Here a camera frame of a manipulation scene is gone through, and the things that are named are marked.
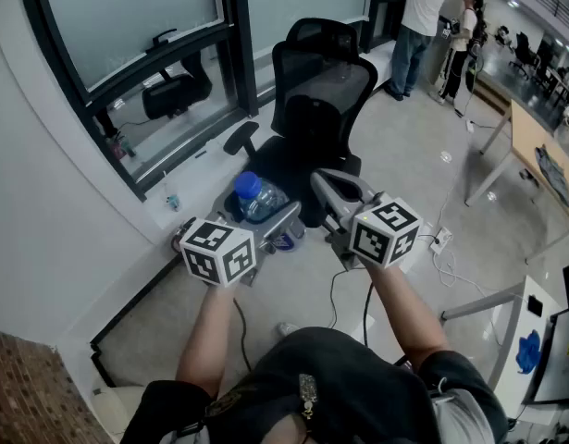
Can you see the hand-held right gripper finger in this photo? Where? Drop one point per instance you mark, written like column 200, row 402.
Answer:
column 358, row 181
column 325, row 197

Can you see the black mesh office chair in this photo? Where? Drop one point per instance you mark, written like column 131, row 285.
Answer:
column 312, row 123

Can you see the black computer monitor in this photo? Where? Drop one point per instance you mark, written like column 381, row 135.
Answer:
column 559, row 359

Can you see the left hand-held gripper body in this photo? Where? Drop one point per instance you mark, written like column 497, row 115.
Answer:
column 217, row 252

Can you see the wooden top desk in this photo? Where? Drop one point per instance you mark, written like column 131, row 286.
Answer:
column 538, row 141

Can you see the clear bottle with blue cap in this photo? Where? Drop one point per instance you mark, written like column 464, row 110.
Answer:
column 261, row 201

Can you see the grey cloth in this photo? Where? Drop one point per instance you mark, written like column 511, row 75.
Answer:
column 553, row 174

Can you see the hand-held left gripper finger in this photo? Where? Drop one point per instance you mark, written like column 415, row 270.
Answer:
column 279, row 220
column 221, row 208

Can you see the blue plastic bag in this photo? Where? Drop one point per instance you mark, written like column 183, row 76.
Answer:
column 529, row 352

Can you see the person's left forearm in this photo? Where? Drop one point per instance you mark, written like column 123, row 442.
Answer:
column 210, row 336

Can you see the person's left white shoe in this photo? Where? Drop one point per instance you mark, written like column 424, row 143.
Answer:
column 287, row 329

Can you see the white power strip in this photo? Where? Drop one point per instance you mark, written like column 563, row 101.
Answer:
column 441, row 239

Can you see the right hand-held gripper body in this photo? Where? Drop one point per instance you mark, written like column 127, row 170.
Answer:
column 381, row 234

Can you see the person's right forearm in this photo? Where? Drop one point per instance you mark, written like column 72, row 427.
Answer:
column 404, row 312

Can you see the person's black shirt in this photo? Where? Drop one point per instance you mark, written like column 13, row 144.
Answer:
column 349, row 386

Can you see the white desk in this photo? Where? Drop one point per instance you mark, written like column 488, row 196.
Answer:
column 506, row 308

